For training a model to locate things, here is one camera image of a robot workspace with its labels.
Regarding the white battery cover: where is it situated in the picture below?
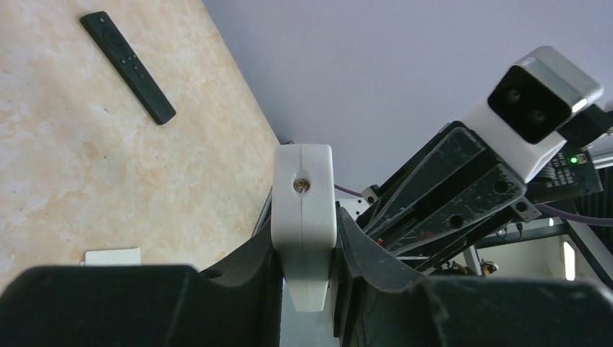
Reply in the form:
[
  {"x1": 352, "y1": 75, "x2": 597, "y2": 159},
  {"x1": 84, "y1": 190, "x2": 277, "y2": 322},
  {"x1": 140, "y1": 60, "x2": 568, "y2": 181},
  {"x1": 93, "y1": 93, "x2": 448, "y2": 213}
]
[{"x1": 83, "y1": 247, "x2": 142, "y2": 266}]

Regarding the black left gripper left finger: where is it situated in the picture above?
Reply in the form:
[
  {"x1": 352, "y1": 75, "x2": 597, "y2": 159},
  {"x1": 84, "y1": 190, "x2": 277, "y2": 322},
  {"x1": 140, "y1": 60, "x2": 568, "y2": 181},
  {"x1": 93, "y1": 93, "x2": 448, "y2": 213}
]
[{"x1": 1, "y1": 225, "x2": 282, "y2": 346}]

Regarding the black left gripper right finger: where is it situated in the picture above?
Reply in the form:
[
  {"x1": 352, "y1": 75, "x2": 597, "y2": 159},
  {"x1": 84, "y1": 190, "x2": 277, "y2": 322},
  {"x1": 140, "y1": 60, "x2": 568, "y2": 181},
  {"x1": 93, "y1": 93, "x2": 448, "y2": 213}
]
[{"x1": 330, "y1": 207, "x2": 612, "y2": 346}]

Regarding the white remote control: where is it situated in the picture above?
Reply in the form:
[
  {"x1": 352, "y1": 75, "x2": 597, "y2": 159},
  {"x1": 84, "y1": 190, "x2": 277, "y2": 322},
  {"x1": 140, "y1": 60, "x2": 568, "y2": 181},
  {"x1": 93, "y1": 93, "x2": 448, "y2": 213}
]
[{"x1": 270, "y1": 144, "x2": 337, "y2": 312}]

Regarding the black remote control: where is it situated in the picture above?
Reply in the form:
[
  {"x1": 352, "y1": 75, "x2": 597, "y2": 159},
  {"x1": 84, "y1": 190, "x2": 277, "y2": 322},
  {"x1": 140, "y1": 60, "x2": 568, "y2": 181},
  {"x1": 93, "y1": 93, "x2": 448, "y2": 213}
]
[{"x1": 80, "y1": 11, "x2": 176, "y2": 125}]

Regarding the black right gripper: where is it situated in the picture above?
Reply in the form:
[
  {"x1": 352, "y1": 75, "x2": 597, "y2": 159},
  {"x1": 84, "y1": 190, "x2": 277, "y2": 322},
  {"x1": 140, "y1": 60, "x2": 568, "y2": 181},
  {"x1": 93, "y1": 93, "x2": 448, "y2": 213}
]
[{"x1": 357, "y1": 121, "x2": 526, "y2": 273}]

